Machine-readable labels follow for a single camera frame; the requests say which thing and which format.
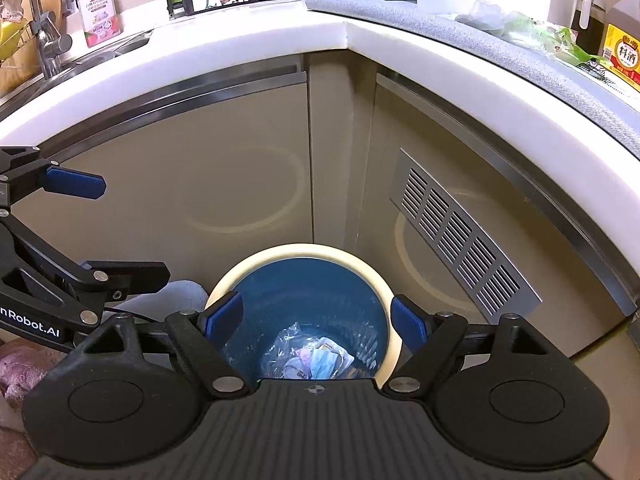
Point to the white geometric print bag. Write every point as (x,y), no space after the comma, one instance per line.
(607,72)

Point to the clear zip bag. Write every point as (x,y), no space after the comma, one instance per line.
(500,20)

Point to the blue bin liner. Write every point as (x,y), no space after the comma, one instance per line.
(310,290)

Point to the dark sauce dispenser bottle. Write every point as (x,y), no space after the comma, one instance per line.
(587,30)

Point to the white slipper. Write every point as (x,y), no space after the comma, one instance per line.
(185,295)

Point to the metal vent grille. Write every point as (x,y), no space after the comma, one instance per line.
(400,195)

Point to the round cream rimmed trash bin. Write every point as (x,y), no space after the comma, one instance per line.
(300,249)

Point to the metal faucet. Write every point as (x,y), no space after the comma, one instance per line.
(47,45)

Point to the steel sink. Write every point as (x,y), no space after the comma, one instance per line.
(115,47)

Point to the beige cabinet door with grille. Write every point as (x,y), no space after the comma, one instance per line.
(400,125)

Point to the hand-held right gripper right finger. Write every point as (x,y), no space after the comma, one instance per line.
(410,322)

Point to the purple wrapper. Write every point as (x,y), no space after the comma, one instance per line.
(298,362)

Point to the yellow plastic item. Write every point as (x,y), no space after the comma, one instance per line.
(12,35)

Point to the green plastic bag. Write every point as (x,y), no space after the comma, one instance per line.
(585,55)

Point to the pink dish soap bottle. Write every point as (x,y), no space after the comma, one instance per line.
(97,15)

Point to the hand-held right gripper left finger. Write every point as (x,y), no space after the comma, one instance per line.
(222,315)

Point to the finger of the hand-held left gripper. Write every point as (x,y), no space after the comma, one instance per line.
(135,277)
(75,182)

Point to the clear plastic film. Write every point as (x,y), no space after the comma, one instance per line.
(277,350)

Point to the pink fuzzy garment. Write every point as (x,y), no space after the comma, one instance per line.
(20,375)

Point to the brown liquid jug yellow label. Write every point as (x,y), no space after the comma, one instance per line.
(622,55)

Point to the grey fabric mat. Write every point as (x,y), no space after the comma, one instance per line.
(450,35)

